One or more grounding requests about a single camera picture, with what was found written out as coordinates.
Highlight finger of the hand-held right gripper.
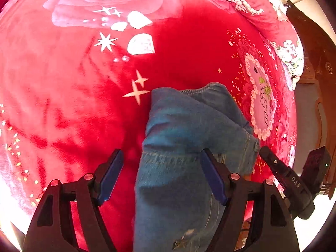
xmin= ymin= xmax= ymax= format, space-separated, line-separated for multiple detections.
xmin=259 ymin=146 xmax=291 ymax=183

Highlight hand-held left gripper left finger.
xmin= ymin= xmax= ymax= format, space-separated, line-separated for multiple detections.
xmin=22 ymin=148 xmax=125 ymax=252

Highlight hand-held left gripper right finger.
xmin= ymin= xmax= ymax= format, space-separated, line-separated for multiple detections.
xmin=199 ymin=148 xmax=300 ymax=252

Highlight blue denim pants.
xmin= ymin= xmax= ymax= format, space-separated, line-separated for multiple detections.
xmin=133 ymin=82 xmax=260 ymax=252

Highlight red floral blanket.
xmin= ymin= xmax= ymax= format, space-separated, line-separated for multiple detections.
xmin=0 ymin=0 xmax=305 ymax=252

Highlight dark carved wooden furniture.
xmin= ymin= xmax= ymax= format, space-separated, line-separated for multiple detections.
xmin=285 ymin=0 xmax=336 ymax=197

